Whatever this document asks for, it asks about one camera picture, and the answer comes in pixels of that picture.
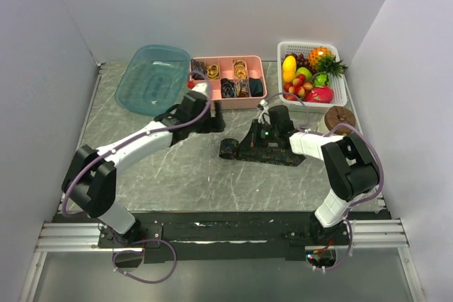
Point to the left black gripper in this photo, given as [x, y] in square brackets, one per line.
[214, 124]

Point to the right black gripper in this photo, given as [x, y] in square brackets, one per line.
[255, 126]

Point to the dark patterned necktie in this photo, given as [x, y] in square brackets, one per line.
[232, 149]

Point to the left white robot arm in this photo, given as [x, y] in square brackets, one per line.
[91, 178]

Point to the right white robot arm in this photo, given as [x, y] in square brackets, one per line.
[354, 170]

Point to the dark purple rolled tie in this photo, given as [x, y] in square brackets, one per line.
[227, 88]

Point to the black rolled tie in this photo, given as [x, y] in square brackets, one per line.
[256, 87]

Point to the red cherry bunch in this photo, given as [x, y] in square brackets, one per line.
[299, 87]

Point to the orange blue rolled tie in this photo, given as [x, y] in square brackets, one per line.
[242, 88]

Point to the pink compartment organizer box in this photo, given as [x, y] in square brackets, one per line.
[255, 70]

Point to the gold rolled tie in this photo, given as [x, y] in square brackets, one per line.
[212, 72]

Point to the dark brown rolled tie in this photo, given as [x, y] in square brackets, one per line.
[198, 69]

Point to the pink dragon fruit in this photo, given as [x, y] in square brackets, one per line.
[320, 94]

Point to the yellow patterned rolled tie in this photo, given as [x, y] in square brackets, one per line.
[240, 69]

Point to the brown lidded white jar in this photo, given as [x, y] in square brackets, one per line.
[334, 116]

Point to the teal transparent plastic bin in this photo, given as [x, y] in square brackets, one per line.
[153, 79]

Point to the green apple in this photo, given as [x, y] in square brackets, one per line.
[306, 72]

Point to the green leafy vegetable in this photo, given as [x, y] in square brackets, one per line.
[321, 79]

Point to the yellow mango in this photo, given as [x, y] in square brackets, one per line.
[289, 67]

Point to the white plastic fruit basket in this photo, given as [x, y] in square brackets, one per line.
[336, 83]

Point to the dark purple grapes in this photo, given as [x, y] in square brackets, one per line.
[301, 60]

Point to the orange pineapple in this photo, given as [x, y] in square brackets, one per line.
[323, 60]

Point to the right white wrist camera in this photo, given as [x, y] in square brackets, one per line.
[263, 107]

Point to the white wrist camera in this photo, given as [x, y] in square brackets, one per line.
[263, 107]
[201, 87]

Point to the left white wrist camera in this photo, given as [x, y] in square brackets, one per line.
[201, 87]

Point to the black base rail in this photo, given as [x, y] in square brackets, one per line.
[164, 236]

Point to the aluminium frame rail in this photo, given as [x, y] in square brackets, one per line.
[84, 237]

